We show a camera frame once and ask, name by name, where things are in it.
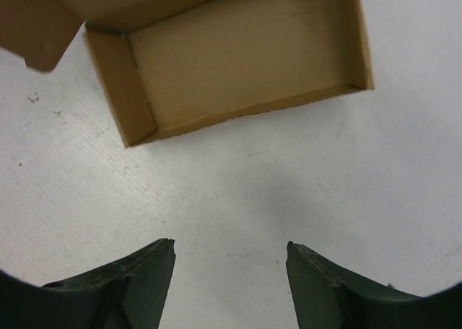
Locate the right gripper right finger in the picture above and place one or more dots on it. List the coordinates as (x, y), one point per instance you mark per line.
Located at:
(326, 295)

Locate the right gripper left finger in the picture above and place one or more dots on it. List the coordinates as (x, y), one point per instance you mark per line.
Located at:
(127, 293)

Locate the brown cardboard express box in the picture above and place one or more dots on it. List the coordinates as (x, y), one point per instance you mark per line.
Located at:
(170, 67)

